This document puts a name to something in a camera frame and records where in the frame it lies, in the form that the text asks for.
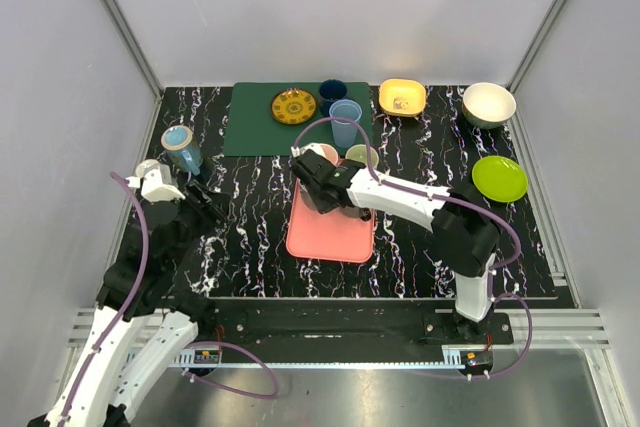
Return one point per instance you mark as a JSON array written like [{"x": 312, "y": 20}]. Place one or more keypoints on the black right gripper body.
[{"x": 321, "y": 205}]

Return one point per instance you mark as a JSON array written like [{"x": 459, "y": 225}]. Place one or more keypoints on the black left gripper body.
[{"x": 198, "y": 195}]

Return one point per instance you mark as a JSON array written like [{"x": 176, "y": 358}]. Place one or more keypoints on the pink and white mug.
[{"x": 330, "y": 153}]

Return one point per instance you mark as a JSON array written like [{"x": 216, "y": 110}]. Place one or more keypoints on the sage green mug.
[{"x": 362, "y": 153}]

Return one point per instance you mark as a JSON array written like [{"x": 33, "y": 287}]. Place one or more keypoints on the dark grey mug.
[{"x": 363, "y": 214}]

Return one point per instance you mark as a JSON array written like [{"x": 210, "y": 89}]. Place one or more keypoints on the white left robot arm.
[{"x": 138, "y": 326}]

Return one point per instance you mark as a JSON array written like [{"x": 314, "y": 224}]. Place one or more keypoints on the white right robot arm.
[{"x": 464, "y": 238}]

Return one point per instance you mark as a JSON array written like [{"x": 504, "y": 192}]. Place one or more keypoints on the light blue glazed mug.
[{"x": 182, "y": 149}]

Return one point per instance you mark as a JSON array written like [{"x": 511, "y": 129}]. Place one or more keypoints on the pink plastic tray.
[{"x": 341, "y": 235}]

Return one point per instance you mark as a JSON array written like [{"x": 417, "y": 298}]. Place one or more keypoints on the light blue plastic cup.
[{"x": 345, "y": 117}]

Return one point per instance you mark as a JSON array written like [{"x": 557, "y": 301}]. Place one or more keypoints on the yellow patterned plate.
[{"x": 293, "y": 106}]

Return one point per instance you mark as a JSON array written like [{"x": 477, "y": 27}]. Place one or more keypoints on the dark green mat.
[{"x": 253, "y": 129}]

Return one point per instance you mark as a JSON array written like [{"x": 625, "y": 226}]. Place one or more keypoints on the dark blue cup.
[{"x": 331, "y": 91}]

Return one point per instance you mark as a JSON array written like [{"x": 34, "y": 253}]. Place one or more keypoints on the yellow square bowl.
[{"x": 402, "y": 97}]

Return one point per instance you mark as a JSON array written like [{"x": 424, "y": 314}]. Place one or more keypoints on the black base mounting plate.
[{"x": 341, "y": 331}]

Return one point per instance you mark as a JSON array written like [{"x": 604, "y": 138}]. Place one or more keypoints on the lime green plate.
[{"x": 500, "y": 179}]

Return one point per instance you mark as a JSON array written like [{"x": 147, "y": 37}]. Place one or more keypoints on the white round bowl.
[{"x": 487, "y": 106}]

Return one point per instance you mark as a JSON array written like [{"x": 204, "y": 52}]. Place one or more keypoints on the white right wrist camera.
[{"x": 297, "y": 151}]

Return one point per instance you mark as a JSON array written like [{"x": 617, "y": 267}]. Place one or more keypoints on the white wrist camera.
[
  {"x": 297, "y": 151},
  {"x": 156, "y": 193}
]

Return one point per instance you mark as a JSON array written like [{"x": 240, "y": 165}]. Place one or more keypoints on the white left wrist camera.
[{"x": 156, "y": 193}]

